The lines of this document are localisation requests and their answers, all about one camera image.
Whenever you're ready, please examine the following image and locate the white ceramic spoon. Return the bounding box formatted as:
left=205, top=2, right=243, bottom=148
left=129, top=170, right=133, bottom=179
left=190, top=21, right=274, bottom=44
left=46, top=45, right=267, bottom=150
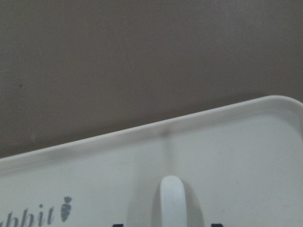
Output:
left=160, top=175, right=187, bottom=227

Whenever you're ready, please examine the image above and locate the cream rabbit print tray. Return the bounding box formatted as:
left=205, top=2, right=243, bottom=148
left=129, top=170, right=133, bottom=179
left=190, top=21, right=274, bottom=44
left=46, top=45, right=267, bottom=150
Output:
left=0, top=96, right=303, bottom=227

